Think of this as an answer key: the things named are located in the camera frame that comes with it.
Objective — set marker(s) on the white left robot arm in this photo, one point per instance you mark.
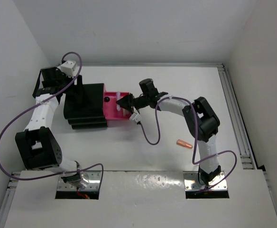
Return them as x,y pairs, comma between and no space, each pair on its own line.
37,146

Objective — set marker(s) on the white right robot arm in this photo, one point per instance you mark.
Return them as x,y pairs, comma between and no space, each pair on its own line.
200,118

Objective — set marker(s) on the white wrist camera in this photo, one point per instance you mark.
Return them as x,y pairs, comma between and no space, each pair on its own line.
68,68
135,117

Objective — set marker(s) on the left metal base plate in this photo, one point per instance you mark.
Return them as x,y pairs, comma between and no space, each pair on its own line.
83,181

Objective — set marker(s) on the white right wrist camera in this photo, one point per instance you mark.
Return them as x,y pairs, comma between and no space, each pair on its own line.
135,117

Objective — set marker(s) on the aluminium rail right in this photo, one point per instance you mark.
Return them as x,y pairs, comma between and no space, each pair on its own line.
246,154

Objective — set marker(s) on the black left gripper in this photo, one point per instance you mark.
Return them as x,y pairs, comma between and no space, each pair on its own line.
78,89

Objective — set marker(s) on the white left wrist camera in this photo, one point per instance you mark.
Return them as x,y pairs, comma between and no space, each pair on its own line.
68,68

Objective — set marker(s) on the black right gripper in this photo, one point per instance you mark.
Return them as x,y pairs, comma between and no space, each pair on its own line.
127,102

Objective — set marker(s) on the pink highlighter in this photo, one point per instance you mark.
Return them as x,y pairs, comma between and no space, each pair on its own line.
117,99

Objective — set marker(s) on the black top drawer knob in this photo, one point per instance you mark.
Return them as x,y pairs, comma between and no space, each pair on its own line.
106,99

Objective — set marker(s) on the pink drawer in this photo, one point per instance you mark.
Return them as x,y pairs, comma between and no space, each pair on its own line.
113,111

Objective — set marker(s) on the black drawer cabinet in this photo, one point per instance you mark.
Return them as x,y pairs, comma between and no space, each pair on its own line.
91,114

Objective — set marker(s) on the orange highlighter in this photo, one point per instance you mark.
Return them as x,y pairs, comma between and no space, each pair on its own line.
184,144

